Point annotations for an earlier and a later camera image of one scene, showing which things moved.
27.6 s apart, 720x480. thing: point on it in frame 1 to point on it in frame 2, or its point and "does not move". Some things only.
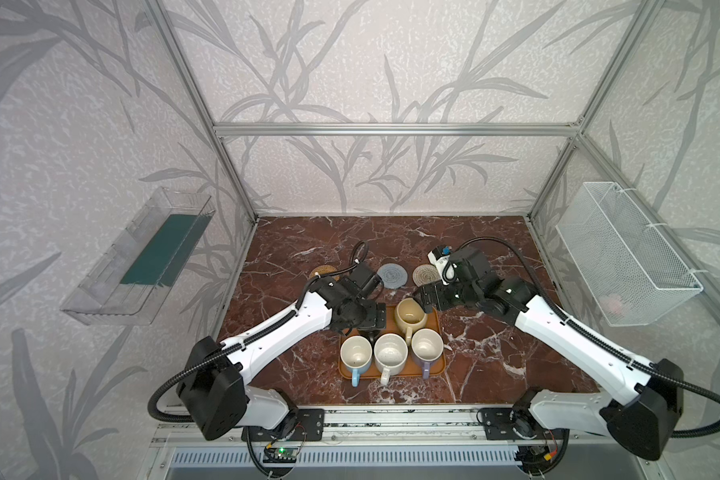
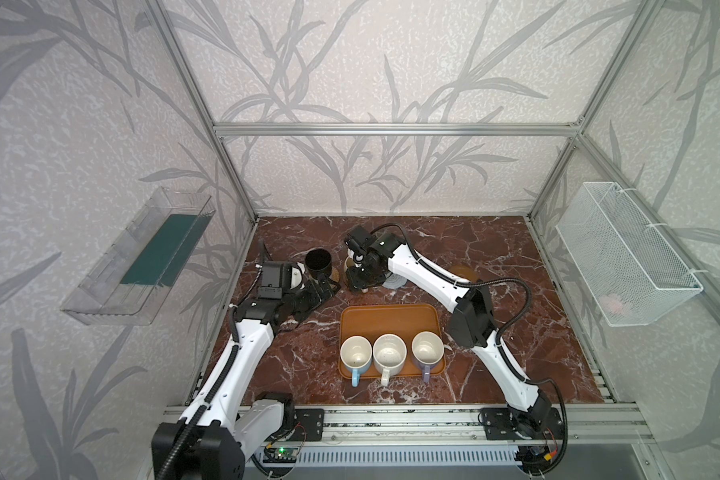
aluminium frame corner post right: [637, 31] does not move
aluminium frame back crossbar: [396, 129] does not move
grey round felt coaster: [393, 276] does not move
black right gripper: [429, 297] to [363, 274]
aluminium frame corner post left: [173, 34] does not move
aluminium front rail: [390, 426] does not move
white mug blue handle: [356, 355] does not move
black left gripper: [369, 318] to [311, 290]
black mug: [370, 334] to [319, 261]
